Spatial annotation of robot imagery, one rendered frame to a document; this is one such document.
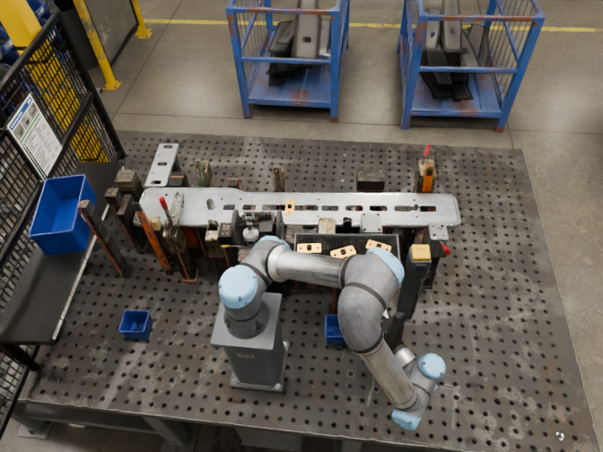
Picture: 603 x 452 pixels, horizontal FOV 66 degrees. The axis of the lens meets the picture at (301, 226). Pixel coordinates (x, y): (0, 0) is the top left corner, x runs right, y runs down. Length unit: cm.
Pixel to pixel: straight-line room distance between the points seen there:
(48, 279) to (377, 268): 131
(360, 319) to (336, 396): 81
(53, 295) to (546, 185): 318
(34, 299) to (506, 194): 218
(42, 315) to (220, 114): 268
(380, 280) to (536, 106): 347
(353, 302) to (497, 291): 118
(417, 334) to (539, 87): 315
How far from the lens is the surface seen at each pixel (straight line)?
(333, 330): 198
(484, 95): 416
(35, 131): 217
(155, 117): 430
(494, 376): 203
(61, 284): 197
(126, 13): 526
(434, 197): 205
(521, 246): 239
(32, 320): 194
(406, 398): 136
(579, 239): 352
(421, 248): 167
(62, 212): 221
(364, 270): 117
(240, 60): 377
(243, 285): 138
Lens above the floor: 249
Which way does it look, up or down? 51 degrees down
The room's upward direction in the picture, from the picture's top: 4 degrees counter-clockwise
